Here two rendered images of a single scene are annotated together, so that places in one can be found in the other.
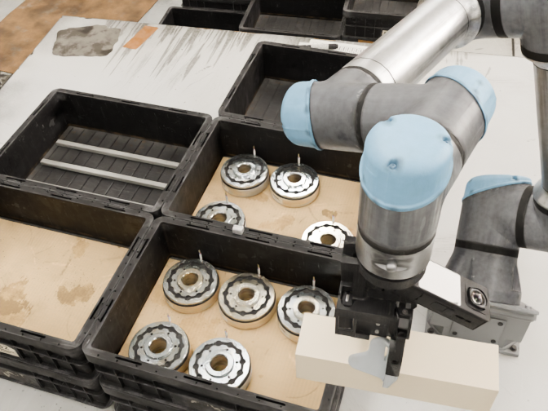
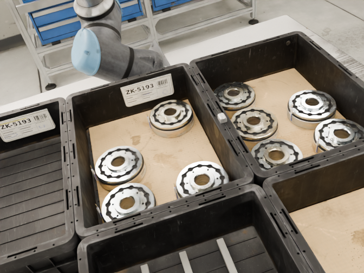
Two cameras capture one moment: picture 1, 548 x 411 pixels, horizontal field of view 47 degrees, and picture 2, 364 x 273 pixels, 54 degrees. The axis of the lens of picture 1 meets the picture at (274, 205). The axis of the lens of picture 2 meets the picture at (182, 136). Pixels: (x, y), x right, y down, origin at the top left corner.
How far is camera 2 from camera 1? 1.23 m
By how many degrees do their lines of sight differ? 75
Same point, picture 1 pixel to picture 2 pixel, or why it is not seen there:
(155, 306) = not seen: hidden behind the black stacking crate
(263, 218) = (168, 172)
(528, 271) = not seen: hidden behind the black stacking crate
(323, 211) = (135, 144)
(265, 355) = (276, 105)
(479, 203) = (106, 46)
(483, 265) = (141, 52)
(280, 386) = (286, 90)
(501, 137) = not seen: outside the picture
